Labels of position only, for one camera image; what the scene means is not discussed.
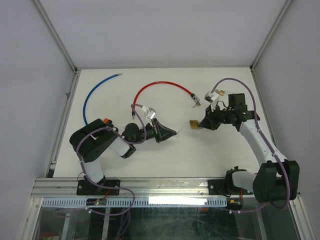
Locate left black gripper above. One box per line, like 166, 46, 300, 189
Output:
131, 118, 177, 145

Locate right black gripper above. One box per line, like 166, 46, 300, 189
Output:
198, 103, 234, 131

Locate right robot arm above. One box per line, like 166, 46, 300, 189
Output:
197, 92, 300, 204

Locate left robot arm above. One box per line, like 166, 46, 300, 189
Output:
69, 118, 178, 195

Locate small brass padlock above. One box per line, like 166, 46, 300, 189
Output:
215, 89, 233, 96

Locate orange black padlock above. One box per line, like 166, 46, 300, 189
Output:
103, 118, 113, 126

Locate red cable lock keys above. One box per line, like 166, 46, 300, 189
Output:
193, 102, 201, 108

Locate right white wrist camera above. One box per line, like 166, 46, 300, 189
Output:
204, 91, 221, 112

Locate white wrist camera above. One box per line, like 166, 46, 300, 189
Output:
204, 91, 221, 112
141, 105, 156, 124

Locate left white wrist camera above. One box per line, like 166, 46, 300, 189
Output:
141, 105, 156, 124

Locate red cable lock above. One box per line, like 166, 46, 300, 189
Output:
132, 78, 204, 125

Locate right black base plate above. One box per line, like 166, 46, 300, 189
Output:
207, 179, 231, 197

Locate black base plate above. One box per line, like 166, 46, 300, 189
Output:
76, 179, 121, 196
207, 179, 231, 197

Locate blue cable lock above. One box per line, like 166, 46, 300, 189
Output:
82, 72, 123, 126

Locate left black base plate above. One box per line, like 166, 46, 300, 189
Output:
76, 179, 121, 196

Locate aluminium mounting rail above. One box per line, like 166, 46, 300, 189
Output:
31, 177, 224, 198

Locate white slotted cable duct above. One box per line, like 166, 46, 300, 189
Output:
42, 196, 227, 208

